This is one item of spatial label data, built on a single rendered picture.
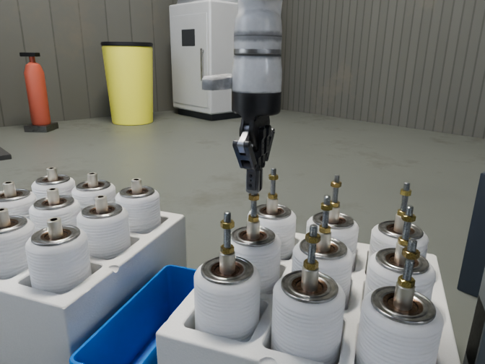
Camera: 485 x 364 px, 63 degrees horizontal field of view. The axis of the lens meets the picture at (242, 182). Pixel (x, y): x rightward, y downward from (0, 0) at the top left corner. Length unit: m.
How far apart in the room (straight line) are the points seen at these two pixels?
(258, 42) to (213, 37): 2.76
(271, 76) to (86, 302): 0.46
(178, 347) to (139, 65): 2.76
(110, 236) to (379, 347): 0.50
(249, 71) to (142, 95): 2.67
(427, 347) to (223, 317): 0.25
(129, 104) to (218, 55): 0.81
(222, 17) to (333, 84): 1.16
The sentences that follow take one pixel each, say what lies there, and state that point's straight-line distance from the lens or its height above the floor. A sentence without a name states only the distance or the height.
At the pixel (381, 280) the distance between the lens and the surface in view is 0.63.
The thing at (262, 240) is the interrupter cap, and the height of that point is 0.25.
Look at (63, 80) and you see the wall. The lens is 3.59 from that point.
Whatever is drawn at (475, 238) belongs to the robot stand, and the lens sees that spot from 1.07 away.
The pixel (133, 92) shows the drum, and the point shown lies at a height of 0.26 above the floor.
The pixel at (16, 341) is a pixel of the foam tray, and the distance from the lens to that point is 0.80.
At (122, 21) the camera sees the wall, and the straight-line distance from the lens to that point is 3.81.
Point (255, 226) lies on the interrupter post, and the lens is 0.66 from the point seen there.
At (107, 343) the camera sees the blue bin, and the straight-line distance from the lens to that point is 0.74.
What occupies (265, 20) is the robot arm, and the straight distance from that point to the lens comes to 0.58.
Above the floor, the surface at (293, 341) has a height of 0.20.
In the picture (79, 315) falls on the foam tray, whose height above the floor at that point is 0.15.
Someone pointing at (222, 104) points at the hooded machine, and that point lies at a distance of 3.42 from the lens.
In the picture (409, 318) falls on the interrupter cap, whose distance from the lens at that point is 0.53.
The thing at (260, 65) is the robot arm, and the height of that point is 0.53.
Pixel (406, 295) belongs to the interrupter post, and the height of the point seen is 0.27.
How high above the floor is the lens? 0.55
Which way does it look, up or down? 18 degrees down
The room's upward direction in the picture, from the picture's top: 1 degrees clockwise
